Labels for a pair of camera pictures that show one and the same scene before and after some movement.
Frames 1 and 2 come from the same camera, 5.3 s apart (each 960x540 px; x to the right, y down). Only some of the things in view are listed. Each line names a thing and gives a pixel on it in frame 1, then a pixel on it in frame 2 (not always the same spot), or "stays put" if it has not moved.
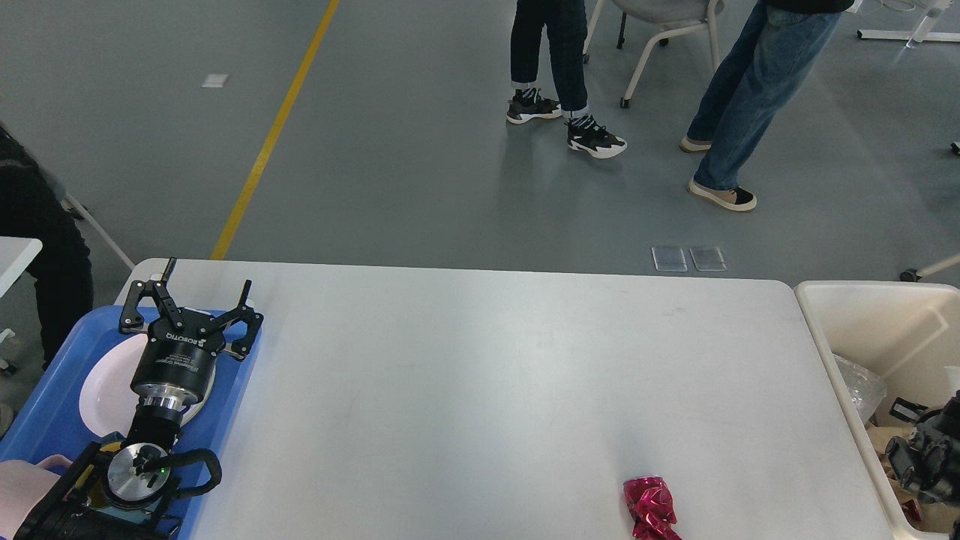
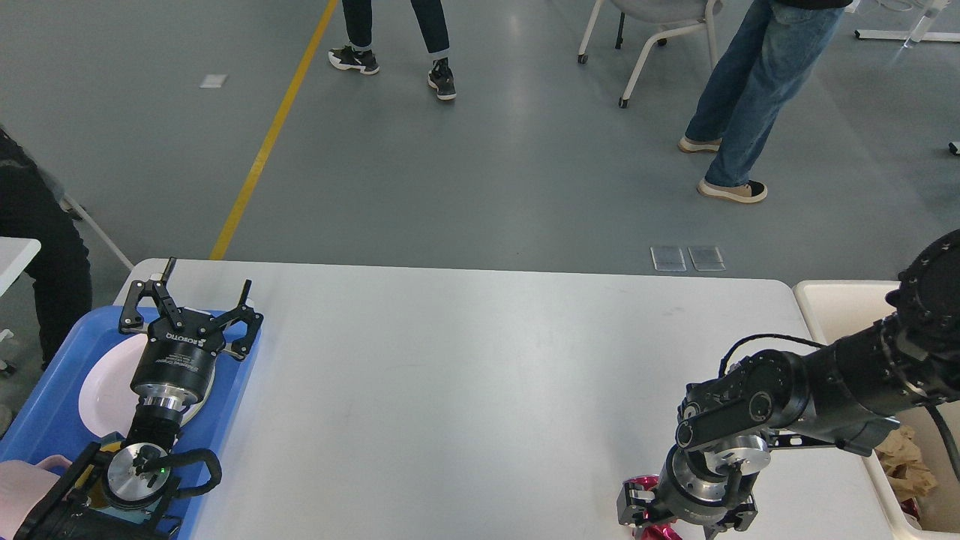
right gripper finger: x=913 y=412 → x=634 y=498
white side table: x=16 y=253 stays put
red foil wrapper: x=650 y=503 stays put
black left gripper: x=178 y=360 stays put
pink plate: x=108 y=403 stays put
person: x=566 y=23 → x=358 y=55
